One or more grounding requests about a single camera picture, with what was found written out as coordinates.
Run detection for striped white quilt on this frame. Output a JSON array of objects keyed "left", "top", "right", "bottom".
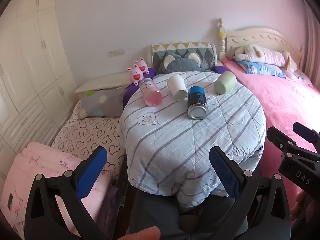
[{"left": 118, "top": 70, "right": 267, "bottom": 212}]

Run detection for blue printed pillow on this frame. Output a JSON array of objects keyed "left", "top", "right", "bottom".
[{"left": 236, "top": 60, "right": 287, "bottom": 79}]

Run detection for green cup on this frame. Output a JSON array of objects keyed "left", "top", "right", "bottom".
[{"left": 213, "top": 71, "right": 237, "bottom": 96}]

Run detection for blue metal cup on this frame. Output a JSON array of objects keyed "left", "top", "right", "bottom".
[{"left": 187, "top": 85, "right": 209, "bottom": 120}]

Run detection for white wardrobe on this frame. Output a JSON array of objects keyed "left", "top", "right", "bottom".
[{"left": 0, "top": 0, "right": 78, "bottom": 181}]

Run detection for cream bed board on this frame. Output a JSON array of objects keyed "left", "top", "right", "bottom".
[{"left": 74, "top": 71, "right": 134, "bottom": 99}]

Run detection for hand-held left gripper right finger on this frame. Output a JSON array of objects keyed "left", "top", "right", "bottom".
[{"left": 209, "top": 145, "right": 292, "bottom": 240}]

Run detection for diamond patterned cushion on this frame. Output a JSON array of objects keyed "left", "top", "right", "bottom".
[{"left": 151, "top": 42, "right": 217, "bottom": 74}]

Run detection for pink liquid clear bottle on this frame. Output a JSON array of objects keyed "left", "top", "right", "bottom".
[{"left": 139, "top": 78, "right": 164, "bottom": 108}]

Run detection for person's left hand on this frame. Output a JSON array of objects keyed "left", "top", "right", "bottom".
[{"left": 117, "top": 226, "right": 161, "bottom": 240}]

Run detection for person's right hand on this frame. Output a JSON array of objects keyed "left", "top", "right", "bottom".
[{"left": 291, "top": 191, "right": 320, "bottom": 221}]

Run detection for white plush dog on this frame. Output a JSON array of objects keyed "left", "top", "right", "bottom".
[{"left": 233, "top": 44, "right": 298, "bottom": 72}]

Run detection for pink folded quilt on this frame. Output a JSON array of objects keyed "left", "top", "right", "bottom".
[{"left": 0, "top": 141, "right": 113, "bottom": 236}]

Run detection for heart print bed sheet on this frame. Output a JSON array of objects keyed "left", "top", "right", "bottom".
[{"left": 51, "top": 100, "right": 128, "bottom": 178}]

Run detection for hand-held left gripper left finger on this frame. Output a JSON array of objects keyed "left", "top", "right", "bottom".
[{"left": 24, "top": 145, "right": 108, "bottom": 240}]

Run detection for pink curtain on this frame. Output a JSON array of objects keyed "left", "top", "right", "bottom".
[{"left": 301, "top": 2, "right": 320, "bottom": 86}]

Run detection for pink plush rabbit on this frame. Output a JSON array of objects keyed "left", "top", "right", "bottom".
[
  {"left": 127, "top": 64, "right": 144, "bottom": 84},
  {"left": 134, "top": 57, "right": 150, "bottom": 74}
]

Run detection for white printed pillow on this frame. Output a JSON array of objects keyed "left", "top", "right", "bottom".
[{"left": 284, "top": 68, "right": 308, "bottom": 81}]

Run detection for person's dark trousers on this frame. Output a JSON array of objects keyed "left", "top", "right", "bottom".
[{"left": 129, "top": 187, "right": 249, "bottom": 240}]

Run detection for grey cat-ear cushion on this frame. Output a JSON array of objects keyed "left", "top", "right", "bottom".
[{"left": 158, "top": 53, "right": 203, "bottom": 75}]

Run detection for white cup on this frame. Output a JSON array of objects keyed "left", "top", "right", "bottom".
[{"left": 167, "top": 75, "right": 188, "bottom": 101}]

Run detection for pink fluffy blanket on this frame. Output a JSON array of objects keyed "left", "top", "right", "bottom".
[{"left": 221, "top": 57, "right": 320, "bottom": 181}]

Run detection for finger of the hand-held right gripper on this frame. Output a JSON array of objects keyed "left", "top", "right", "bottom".
[
  {"left": 266, "top": 126, "right": 320, "bottom": 163},
  {"left": 293, "top": 122, "right": 320, "bottom": 153}
]

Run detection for grey floral pillow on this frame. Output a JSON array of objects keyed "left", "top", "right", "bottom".
[{"left": 77, "top": 86, "right": 128, "bottom": 119}]

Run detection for cream carved bed headboard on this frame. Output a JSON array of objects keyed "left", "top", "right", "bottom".
[{"left": 216, "top": 18, "right": 304, "bottom": 71}]

